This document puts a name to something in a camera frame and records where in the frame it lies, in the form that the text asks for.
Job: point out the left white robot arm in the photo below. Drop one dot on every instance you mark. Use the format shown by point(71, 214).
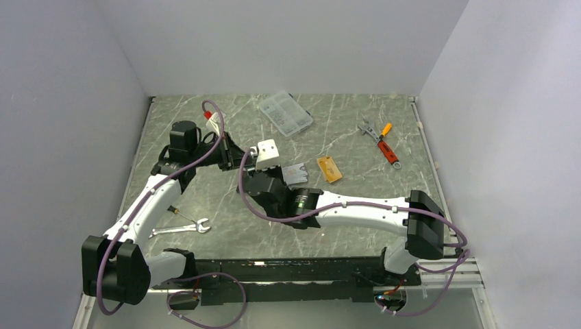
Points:
point(113, 265)

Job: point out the clear plastic organizer box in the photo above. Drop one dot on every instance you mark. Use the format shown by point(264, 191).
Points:
point(285, 113)

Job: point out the silver open-end wrench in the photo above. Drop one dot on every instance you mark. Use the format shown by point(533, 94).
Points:
point(197, 226)

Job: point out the orange handled screwdriver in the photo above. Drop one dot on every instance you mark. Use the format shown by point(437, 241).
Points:
point(387, 128)

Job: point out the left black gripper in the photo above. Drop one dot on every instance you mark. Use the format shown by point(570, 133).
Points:
point(231, 153)

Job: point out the black yellow screwdriver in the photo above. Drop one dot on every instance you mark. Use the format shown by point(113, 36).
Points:
point(176, 211)

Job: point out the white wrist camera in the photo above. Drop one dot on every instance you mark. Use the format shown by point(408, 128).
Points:
point(268, 155)
point(215, 122)

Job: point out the red handled adjustable wrench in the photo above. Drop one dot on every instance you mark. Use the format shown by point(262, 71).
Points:
point(367, 127)

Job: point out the silver credit card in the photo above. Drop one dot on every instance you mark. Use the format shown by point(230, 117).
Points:
point(295, 174)

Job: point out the aluminium rail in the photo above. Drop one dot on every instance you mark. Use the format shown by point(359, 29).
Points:
point(458, 268)

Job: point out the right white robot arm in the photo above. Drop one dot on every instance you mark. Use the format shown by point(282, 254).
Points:
point(417, 220)

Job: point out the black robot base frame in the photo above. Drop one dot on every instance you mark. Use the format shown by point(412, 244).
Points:
point(357, 279)

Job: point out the orange credit card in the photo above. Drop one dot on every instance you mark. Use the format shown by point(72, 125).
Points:
point(328, 167)

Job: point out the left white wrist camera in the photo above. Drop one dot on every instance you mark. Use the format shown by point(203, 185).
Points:
point(215, 122)

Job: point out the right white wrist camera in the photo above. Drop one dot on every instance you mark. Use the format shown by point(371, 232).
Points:
point(268, 155)

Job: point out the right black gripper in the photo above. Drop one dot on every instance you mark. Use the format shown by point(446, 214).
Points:
point(275, 169)

